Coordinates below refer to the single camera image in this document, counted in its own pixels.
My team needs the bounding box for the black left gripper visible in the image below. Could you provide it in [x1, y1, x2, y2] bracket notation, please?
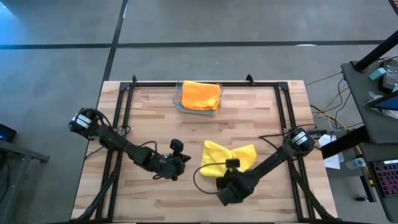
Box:
[154, 139, 192, 182]

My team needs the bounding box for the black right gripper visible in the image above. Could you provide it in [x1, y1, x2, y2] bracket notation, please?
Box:
[216, 158, 259, 207]

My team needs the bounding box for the yellow microfiber towel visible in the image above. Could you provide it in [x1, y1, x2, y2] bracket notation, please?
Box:
[199, 140, 258, 179]

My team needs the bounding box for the clear plastic bin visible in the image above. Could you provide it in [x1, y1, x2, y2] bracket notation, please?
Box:
[172, 80, 224, 117]

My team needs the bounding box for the orange microfiber towel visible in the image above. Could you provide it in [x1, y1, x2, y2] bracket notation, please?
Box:
[180, 80, 222, 111]

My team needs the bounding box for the white paper sheet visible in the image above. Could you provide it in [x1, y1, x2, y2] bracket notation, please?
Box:
[318, 133, 345, 170]

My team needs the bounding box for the clear plastic bottle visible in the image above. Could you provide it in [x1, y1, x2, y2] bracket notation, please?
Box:
[346, 157, 366, 170]

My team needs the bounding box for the grey side table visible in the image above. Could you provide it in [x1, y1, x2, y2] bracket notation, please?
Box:
[340, 55, 398, 144]

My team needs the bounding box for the dark grey desk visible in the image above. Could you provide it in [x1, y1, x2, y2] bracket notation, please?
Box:
[360, 142, 398, 223]

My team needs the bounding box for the backlit keyboard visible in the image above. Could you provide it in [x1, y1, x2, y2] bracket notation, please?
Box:
[372, 159, 398, 198]

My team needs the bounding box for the grey metal table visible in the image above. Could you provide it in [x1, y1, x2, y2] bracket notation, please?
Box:
[0, 139, 50, 164]

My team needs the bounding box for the clear plastic bag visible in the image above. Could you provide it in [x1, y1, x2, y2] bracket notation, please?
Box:
[368, 91, 398, 119]

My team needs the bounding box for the dark tablet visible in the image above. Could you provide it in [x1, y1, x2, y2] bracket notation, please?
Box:
[364, 90, 398, 111]

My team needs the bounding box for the black device with blue light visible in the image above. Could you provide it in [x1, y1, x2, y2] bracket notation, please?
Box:
[0, 123, 17, 144]

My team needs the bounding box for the teal box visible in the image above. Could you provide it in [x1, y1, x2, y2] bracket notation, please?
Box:
[369, 67, 387, 82]

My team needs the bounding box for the black electronic device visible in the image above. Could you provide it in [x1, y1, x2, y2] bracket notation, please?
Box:
[381, 58, 398, 93]

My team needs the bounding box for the black pole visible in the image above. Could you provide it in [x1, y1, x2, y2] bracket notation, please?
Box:
[354, 30, 398, 72]

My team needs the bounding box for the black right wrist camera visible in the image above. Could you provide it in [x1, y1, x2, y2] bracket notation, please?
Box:
[223, 179, 247, 200]

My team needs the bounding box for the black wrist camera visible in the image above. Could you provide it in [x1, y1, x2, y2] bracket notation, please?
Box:
[223, 179, 247, 200]
[160, 155, 177, 172]

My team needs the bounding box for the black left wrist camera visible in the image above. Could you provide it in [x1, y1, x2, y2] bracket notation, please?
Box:
[160, 155, 177, 172]

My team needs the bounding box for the thin right wrist camera cable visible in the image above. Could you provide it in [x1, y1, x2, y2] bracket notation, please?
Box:
[192, 161, 238, 195]

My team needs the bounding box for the thin wrist camera cable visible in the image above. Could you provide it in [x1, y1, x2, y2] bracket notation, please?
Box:
[192, 161, 238, 195]
[138, 140, 160, 181]

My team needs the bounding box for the thin left wrist camera cable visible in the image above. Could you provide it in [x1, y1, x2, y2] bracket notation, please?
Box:
[138, 140, 160, 181]

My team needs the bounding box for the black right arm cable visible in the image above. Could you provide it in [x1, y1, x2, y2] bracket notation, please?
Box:
[258, 124, 317, 147]

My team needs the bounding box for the black aluminium frame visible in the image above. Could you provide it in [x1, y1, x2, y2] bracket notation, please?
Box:
[74, 81, 340, 224]

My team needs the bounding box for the thin black floor cable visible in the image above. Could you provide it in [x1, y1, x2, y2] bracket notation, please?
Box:
[305, 71, 343, 87]

